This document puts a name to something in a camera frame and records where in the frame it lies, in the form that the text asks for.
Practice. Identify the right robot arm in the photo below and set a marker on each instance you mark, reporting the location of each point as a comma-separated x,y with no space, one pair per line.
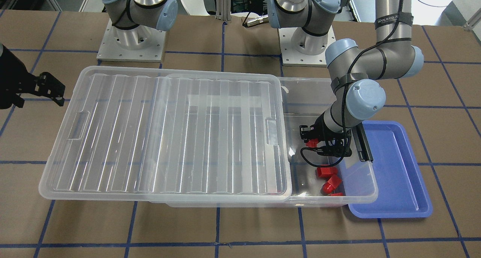
134,26

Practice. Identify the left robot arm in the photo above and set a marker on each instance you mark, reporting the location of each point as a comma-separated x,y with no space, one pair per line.
354,72

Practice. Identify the clear plastic storage box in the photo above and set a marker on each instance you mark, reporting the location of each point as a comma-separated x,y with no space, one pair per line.
356,183

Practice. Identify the aluminium frame post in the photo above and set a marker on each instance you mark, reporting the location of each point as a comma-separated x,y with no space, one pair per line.
223,10

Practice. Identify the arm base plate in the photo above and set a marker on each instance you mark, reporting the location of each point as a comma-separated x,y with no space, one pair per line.
141,44
310,55

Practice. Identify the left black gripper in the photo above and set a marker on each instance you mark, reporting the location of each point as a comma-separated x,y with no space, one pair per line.
320,128

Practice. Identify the blue plastic tray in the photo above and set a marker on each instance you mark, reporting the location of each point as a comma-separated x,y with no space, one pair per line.
402,192

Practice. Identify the white chair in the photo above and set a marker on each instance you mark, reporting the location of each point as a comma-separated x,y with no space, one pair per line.
195,7

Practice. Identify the clear plastic box lid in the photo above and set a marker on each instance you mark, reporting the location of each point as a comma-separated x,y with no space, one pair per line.
160,135

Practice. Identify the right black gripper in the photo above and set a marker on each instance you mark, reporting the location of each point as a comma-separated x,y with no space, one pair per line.
14,83

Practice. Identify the black box latch handle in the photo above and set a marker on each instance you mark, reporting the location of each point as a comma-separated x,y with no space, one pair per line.
362,145

